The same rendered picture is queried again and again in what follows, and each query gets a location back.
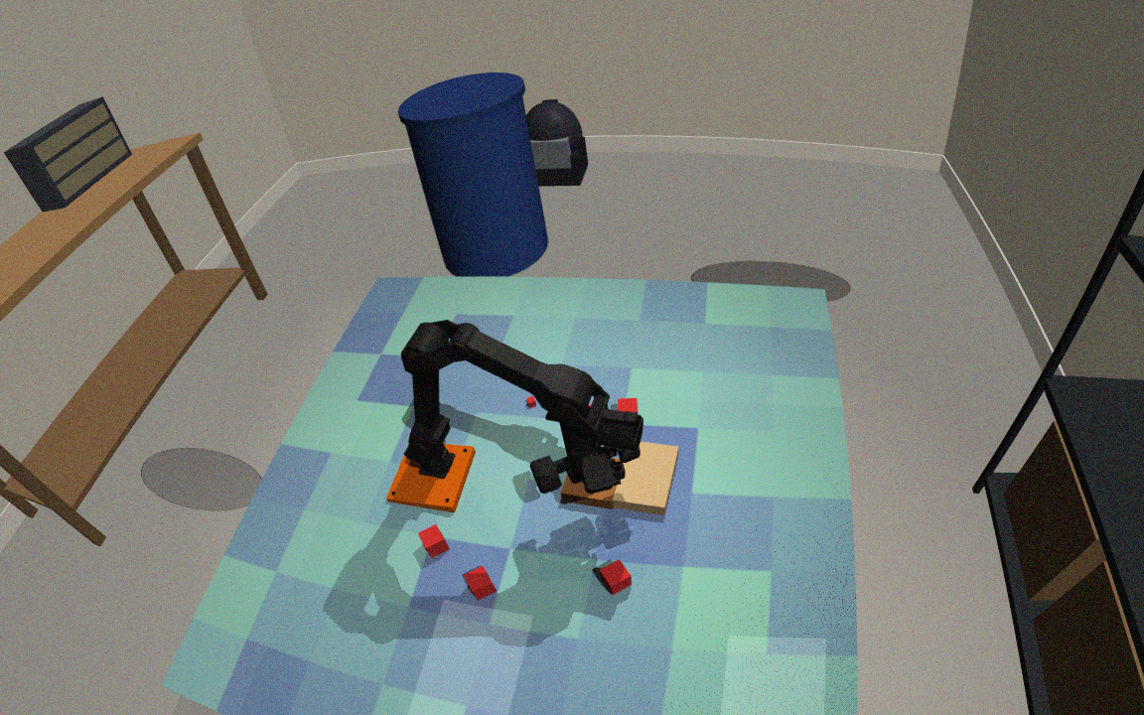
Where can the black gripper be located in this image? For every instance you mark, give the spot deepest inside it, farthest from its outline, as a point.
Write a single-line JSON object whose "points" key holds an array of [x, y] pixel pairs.
{"points": [[546, 472]]}

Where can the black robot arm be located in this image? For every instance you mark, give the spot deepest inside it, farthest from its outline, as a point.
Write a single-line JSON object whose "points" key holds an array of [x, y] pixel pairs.
{"points": [[562, 390]]}

